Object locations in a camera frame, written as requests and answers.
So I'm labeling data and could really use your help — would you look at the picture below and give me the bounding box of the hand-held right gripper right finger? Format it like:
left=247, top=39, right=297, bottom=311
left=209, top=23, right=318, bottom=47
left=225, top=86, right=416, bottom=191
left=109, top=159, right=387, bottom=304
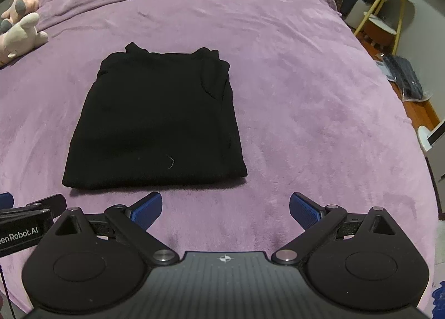
left=271, top=192, right=397, bottom=266

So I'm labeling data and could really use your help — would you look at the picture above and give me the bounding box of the black shirt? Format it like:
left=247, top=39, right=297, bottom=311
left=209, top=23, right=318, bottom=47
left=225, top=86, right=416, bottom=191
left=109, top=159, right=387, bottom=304
left=62, top=41, right=249, bottom=190

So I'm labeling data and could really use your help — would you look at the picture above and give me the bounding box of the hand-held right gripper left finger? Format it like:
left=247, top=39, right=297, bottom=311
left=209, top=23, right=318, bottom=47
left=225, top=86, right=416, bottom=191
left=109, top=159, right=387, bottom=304
left=52, top=191, right=179, bottom=266

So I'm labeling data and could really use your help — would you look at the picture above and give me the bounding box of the brown wooden stool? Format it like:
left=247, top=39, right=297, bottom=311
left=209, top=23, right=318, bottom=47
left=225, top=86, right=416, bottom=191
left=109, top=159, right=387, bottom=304
left=358, top=20, right=397, bottom=52

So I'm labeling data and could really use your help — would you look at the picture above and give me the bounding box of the blue cloth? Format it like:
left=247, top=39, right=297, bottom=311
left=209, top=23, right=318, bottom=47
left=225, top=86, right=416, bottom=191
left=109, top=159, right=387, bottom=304
left=430, top=280, right=445, bottom=319

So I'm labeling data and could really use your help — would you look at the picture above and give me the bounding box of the yellow-legged side table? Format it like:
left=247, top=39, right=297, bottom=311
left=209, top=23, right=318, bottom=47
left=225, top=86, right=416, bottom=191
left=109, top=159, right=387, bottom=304
left=353, top=0, right=416, bottom=56

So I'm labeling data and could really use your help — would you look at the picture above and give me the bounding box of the black packet in plastic wrap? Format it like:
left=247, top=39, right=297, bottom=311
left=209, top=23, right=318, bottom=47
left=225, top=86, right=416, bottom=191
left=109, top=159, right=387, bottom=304
left=380, top=53, right=434, bottom=102

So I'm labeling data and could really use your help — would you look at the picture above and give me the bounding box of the purple blanket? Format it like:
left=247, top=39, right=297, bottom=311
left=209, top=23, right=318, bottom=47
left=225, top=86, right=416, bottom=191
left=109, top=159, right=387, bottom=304
left=0, top=0, right=441, bottom=319

